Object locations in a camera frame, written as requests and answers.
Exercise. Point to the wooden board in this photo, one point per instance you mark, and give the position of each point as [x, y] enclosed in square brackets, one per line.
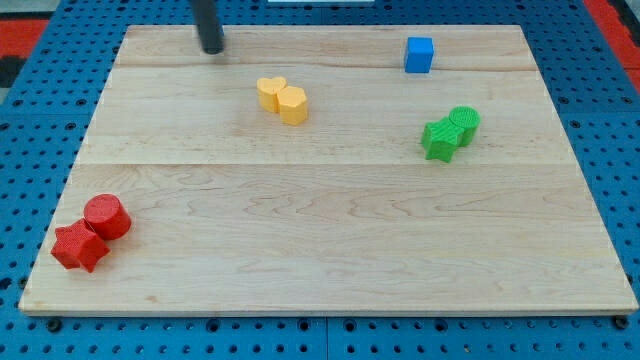
[236, 213]

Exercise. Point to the yellow hexagon block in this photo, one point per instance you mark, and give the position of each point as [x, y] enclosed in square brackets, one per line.
[293, 105]

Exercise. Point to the yellow heart block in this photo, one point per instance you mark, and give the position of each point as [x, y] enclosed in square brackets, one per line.
[267, 90]

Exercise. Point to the green star block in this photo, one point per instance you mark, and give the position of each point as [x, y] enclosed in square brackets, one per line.
[441, 139]

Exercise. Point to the green cylinder block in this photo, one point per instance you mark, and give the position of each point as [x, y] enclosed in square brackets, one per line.
[468, 119]

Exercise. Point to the blue cube block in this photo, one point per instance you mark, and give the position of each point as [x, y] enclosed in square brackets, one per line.
[419, 55]

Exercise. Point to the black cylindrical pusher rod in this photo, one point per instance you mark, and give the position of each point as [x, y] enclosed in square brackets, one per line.
[208, 26]

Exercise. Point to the red cylinder block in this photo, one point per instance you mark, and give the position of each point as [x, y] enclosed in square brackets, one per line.
[107, 216]

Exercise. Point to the red star block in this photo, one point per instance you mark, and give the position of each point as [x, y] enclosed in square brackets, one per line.
[78, 246]

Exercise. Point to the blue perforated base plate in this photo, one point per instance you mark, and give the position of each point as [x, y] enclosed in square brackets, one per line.
[47, 111]

